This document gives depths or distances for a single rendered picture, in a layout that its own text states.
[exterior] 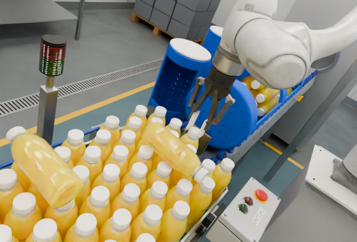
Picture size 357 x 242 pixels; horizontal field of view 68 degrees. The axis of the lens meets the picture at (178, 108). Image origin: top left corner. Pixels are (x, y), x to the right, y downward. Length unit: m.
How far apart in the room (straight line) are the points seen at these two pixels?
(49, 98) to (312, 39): 0.71
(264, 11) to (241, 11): 0.05
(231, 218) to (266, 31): 0.44
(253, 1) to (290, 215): 0.98
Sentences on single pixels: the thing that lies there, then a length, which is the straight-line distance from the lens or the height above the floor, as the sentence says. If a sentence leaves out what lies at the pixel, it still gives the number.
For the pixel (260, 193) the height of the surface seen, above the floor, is 1.11.
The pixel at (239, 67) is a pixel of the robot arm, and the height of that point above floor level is 1.38.
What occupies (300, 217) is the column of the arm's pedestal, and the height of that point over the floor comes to 0.80.
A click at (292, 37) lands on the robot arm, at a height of 1.52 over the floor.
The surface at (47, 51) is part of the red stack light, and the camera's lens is 0.80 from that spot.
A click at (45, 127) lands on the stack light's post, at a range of 0.96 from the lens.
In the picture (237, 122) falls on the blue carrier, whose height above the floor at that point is 1.12.
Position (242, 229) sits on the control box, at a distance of 0.71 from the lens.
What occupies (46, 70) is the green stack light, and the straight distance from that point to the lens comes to 0.82.
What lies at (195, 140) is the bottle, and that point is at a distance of 0.87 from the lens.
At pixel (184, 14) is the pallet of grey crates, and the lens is 4.58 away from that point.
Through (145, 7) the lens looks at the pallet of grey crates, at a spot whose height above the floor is 0.34.
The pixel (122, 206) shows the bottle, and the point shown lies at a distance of 0.66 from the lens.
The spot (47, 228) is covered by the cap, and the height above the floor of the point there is 1.10.
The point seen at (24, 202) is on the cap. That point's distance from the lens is 0.61.
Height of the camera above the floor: 1.60
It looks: 32 degrees down
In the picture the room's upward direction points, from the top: 23 degrees clockwise
